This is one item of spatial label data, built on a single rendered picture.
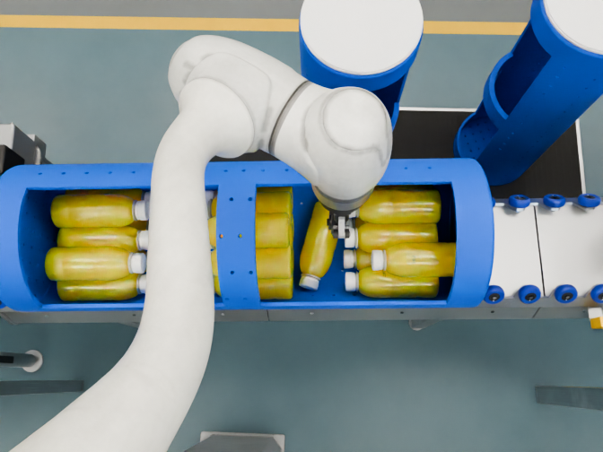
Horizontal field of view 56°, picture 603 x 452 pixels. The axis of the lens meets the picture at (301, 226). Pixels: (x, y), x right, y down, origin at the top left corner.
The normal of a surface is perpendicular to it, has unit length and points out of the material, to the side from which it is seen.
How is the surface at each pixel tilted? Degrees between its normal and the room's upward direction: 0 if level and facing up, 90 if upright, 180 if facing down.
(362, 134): 20
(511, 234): 0
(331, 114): 7
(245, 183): 27
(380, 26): 0
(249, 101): 35
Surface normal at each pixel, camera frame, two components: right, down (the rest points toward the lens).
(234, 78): 0.20, -0.52
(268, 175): -0.03, -0.77
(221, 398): -0.03, -0.25
